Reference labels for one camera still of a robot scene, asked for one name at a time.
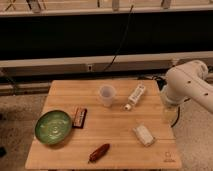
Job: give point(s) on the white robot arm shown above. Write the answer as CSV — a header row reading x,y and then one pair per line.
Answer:
x,y
186,80

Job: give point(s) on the translucent white cup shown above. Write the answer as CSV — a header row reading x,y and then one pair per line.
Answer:
x,y
107,95

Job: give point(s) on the green ceramic bowl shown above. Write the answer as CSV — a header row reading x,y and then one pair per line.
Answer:
x,y
53,127

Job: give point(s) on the white plastic bottle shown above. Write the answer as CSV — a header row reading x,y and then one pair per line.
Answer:
x,y
135,96

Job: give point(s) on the white wrapped packet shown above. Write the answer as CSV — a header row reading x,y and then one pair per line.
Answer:
x,y
144,135

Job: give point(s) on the wooden table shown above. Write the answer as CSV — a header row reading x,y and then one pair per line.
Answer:
x,y
103,125

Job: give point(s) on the brown chocolate bar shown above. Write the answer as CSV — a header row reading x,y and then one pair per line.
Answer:
x,y
79,117

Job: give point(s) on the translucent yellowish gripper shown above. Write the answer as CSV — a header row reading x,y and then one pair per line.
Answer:
x,y
169,114

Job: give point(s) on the red-brown sausage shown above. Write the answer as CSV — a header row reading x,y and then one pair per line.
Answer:
x,y
99,152

